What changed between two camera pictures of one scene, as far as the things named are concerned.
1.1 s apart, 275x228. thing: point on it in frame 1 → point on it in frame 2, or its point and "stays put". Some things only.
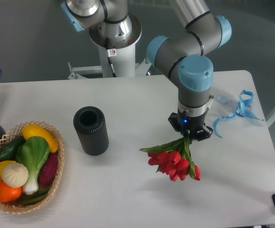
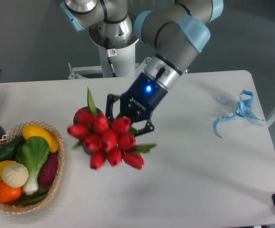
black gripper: (191, 124) → (138, 101)
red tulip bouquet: (174, 158) → (112, 141)
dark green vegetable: (33, 198) stays put
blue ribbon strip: (243, 109) stays put
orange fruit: (5, 193) stays put
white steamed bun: (15, 175) stays put
